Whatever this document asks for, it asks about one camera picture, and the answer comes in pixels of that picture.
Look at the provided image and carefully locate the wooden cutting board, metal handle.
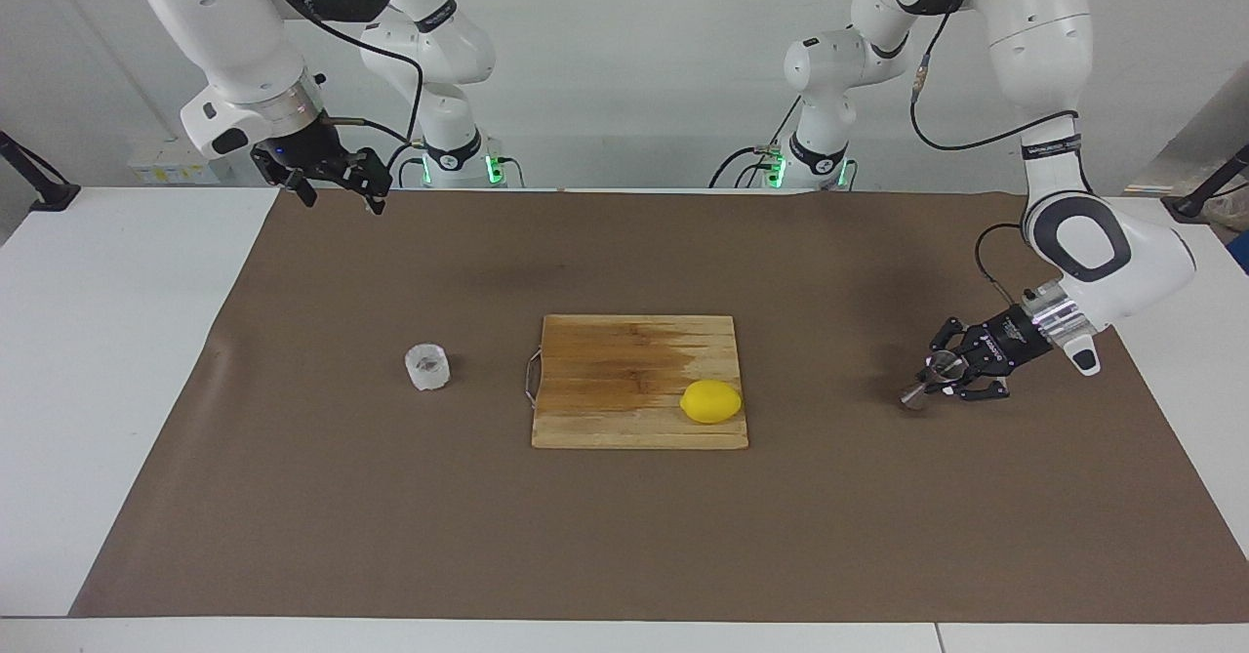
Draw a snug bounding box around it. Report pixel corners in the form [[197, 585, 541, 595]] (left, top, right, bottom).
[[524, 314, 750, 451]]

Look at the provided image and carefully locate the steel double jigger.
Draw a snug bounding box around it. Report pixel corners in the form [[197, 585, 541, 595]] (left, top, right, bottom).
[[899, 352, 967, 411]]

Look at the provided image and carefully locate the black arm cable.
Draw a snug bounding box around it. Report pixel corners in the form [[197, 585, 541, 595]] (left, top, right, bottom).
[[859, 0, 1084, 307], [256, 0, 430, 189]]

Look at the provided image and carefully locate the brown table mat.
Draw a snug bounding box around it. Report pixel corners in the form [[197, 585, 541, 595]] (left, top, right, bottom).
[[68, 187, 1249, 625]]

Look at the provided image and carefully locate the white background box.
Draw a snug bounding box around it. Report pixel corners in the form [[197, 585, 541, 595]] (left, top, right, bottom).
[[127, 139, 214, 187]]

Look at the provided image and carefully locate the black base power cable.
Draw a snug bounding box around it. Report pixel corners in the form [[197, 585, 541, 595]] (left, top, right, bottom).
[[709, 104, 803, 189]]

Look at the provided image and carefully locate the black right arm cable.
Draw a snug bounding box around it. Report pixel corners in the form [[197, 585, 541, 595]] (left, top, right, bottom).
[[256, 0, 430, 189]]

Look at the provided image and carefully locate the yellow lemon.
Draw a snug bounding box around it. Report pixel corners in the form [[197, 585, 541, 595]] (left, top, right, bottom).
[[680, 379, 744, 426]]

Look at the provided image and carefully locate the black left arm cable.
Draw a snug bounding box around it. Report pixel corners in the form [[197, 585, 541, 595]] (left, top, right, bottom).
[[859, 0, 1084, 307]]

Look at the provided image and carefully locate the black clamp stand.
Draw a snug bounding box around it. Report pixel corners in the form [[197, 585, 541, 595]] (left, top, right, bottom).
[[1161, 143, 1249, 223], [0, 131, 81, 213]]

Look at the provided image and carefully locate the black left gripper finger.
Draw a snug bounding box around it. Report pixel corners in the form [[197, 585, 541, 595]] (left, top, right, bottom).
[[927, 317, 977, 356], [940, 365, 1012, 401]]

